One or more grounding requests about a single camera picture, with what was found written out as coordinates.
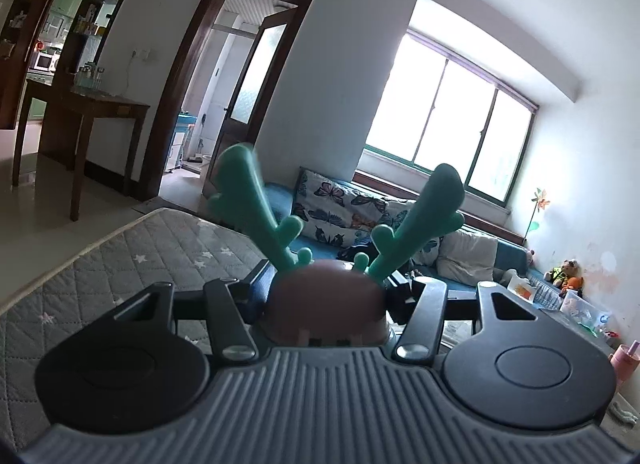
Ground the clear plastic storage box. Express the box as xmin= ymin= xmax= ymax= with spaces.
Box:
xmin=557 ymin=290 xmax=608 ymax=332
xmin=505 ymin=274 xmax=561 ymax=310

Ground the dark wooden side table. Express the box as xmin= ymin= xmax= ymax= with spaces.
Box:
xmin=11 ymin=79 xmax=151 ymax=222

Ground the blue sofa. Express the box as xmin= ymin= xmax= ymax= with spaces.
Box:
xmin=262 ymin=179 xmax=561 ymax=305

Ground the brown door with glass pane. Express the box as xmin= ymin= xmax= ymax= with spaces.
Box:
xmin=202 ymin=9 xmax=300 ymax=195

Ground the dark wooden shelf unit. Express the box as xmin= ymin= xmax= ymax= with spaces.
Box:
xmin=0 ymin=0 xmax=148 ymax=130

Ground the pink teal antler water bottle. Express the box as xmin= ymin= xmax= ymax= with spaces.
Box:
xmin=207 ymin=142 xmax=466 ymax=347

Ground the butterfly print cushion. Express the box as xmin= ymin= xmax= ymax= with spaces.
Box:
xmin=295 ymin=167 xmax=396 ymax=247
xmin=385 ymin=199 xmax=441 ymax=265

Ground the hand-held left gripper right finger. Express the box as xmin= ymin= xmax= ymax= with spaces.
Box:
xmin=384 ymin=271 xmax=551 ymax=364

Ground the pink cup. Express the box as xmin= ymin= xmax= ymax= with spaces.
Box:
xmin=609 ymin=340 xmax=640 ymax=385

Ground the white cushion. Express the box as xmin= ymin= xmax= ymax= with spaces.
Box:
xmin=436 ymin=230 xmax=499 ymax=285

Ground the colourful pinwheel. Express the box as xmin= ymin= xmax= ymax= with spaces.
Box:
xmin=522 ymin=187 xmax=551 ymax=245

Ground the row of glass cups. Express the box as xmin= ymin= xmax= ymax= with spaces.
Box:
xmin=70 ymin=63 xmax=107 ymax=91

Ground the green framed window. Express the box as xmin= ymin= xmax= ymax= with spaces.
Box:
xmin=364 ymin=29 xmax=538 ymax=205

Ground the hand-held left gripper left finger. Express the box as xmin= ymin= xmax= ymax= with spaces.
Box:
xmin=112 ymin=259 xmax=275 ymax=364

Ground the dark cloth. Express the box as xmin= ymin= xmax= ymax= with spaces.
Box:
xmin=337 ymin=239 xmax=383 ymax=265

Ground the brown teddy bear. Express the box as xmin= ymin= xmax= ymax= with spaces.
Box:
xmin=544 ymin=259 xmax=583 ymax=285

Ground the dark wooden door frame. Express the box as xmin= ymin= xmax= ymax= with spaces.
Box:
xmin=140 ymin=0 xmax=318 ymax=200

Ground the grey quilted star table cover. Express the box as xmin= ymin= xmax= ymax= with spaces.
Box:
xmin=0 ymin=207 xmax=271 ymax=455

